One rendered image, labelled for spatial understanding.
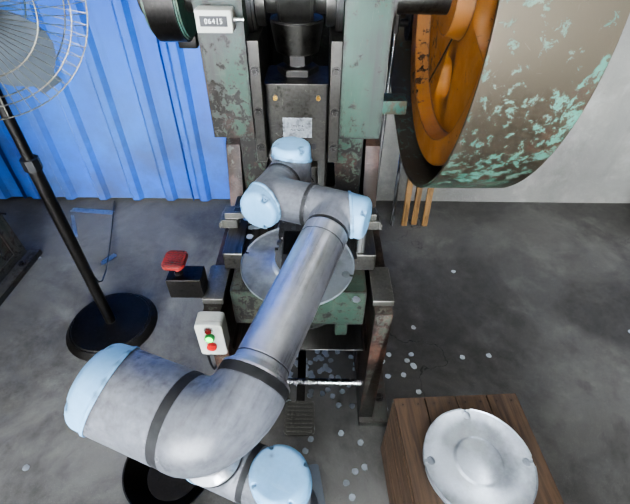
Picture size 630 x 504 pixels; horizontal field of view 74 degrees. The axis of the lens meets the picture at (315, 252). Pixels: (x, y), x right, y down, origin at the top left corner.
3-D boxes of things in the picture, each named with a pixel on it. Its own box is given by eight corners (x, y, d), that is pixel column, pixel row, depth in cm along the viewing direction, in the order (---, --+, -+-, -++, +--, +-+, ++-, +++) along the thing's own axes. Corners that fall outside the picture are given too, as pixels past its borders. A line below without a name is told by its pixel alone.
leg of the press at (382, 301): (387, 426, 155) (436, 243, 95) (357, 426, 155) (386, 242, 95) (367, 259, 224) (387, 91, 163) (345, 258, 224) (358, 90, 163)
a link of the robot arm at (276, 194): (294, 203, 66) (319, 170, 74) (232, 188, 69) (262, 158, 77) (295, 240, 71) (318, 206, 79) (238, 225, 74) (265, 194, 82)
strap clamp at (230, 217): (273, 228, 130) (271, 201, 123) (219, 228, 130) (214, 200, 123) (274, 217, 134) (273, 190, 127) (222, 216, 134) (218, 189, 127)
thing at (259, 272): (221, 293, 99) (221, 291, 99) (265, 219, 119) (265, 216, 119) (338, 321, 94) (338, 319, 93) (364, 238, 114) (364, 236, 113)
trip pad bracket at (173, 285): (211, 323, 125) (199, 278, 112) (179, 323, 125) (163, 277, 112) (215, 308, 129) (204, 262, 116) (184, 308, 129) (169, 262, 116)
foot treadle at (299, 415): (314, 442, 139) (314, 434, 136) (284, 441, 139) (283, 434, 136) (315, 307, 183) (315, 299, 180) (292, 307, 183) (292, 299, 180)
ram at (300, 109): (326, 197, 110) (329, 84, 90) (269, 197, 110) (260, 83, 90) (325, 164, 123) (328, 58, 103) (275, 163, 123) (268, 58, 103)
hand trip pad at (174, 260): (188, 287, 113) (182, 267, 108) (166, 286, 113) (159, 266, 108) (193, 269, 119) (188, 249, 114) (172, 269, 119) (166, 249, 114)
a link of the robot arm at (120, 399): (248, 509, 86) (137, 464, 42) (187, 481, 90) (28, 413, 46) (272, 450, 93) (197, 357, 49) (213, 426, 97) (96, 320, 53)
